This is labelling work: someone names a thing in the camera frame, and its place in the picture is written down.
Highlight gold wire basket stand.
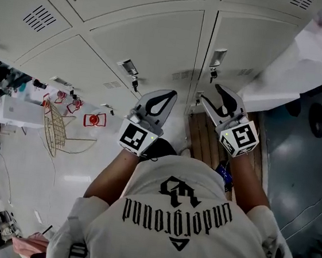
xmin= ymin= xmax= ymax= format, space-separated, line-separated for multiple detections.
xmin=38 ymin=98 xmax=102 ymax=163

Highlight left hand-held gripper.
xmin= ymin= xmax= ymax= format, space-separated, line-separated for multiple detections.
xmin=117 ymin=84 xmax=179 ymax=161

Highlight pink cloth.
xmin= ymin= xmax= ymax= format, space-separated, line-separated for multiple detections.
xmin=9 ymin=229 xmax=51 ymax=258

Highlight dark glass bottle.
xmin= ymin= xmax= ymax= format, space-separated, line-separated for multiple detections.
xmin=32 ymin=79 xmax=48 ymax=90

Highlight person's black trousers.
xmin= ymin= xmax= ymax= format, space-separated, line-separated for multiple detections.
xmin=142 ymin=137 xmax=179 ymax=164

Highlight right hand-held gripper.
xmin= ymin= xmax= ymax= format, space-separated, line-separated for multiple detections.
xmin=195 ymin=82 xmax=265 ymax=161

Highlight white carton box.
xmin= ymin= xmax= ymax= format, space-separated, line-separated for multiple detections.
xmin=1 ymin=95 xmax=50 ymax=130

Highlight grey strap with buckle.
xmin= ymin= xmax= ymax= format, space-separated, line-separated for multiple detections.
xmin=68 ymin=241 xmax=90 ymax=258

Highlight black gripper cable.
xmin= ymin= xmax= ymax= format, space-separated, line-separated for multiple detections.
xmin=139 ymin=152 xmax=159 ymax=163

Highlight white tape strip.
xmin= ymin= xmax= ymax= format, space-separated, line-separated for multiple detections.
xmin=62 ymin=173 xmax=92 ymax=184

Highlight clear water jug red handle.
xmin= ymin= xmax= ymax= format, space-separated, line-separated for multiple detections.
xmin=65 ymin=97 xmax=85 ymax=115
xmin=41 ymin=92 xmax=52 ymax=108
xmin=53 ymin=89 xmax=68 ymax=106
xmin=82 ymin=110 xmax=108 ymax=131

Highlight black phone blue screen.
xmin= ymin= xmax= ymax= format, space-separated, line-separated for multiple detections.
xmin=213 ymin=160 xmax=236 ymax=192

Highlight grey metal locker cabinet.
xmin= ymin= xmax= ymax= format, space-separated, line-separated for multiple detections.
xmin=0 ymin=0 xmax=321 ymax=137

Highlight small white foam box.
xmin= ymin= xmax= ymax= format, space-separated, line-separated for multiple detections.
xmin=235 ymin=73 xmax=303 ymax=117

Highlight person's right forearm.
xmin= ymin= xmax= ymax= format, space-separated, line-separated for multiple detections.
xmin=222 ymin=153 xmax=276 ymax=216

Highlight person's white printed shirt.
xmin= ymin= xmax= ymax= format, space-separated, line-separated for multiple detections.
xmin=45 ymin=141 xmax=303 ymax=258

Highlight person's left forearm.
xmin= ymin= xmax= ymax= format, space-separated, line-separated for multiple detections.
xmin=83 ymin=145 xmax=141 ymax=204

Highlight wooden slat platform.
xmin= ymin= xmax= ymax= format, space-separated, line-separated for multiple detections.
xmin=179 ymin=105 xmax=271 ymax=204

